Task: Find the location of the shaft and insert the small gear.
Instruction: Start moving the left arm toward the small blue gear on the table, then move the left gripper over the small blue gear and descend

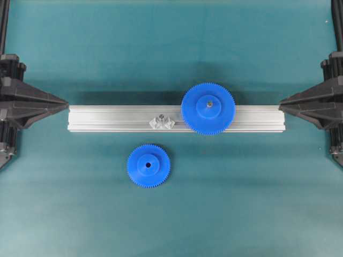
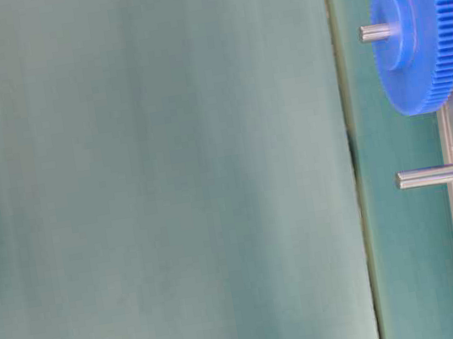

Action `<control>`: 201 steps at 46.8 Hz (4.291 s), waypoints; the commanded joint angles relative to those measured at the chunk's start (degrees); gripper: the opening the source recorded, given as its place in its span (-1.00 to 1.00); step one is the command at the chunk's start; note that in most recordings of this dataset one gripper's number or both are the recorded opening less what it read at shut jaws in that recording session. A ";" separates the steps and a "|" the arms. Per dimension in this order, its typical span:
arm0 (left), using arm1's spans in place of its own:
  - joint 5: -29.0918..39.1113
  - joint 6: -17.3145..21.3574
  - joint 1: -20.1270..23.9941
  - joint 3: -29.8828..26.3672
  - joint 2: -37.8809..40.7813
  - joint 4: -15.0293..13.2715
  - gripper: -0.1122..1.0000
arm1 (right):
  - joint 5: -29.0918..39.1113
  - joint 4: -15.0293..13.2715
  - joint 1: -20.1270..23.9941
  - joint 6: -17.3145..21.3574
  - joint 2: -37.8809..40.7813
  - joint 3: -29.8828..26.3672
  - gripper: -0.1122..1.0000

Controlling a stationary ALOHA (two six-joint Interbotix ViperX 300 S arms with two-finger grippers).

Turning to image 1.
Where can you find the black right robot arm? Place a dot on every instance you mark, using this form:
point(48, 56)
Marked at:
point(332, 69)

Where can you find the small blue gear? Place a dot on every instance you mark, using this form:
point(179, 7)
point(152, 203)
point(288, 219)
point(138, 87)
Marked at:
point(148, 166)

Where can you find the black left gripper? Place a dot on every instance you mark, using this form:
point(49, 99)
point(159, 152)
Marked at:
point(16, 116)

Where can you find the aluminium extrusion rail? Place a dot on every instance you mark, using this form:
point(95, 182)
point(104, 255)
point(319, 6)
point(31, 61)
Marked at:
point(136, 118)

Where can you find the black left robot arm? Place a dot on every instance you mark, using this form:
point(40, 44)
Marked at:
point(5, 6)

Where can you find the large blue gear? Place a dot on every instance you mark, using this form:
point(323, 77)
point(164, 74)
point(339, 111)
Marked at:
point(204, 119)

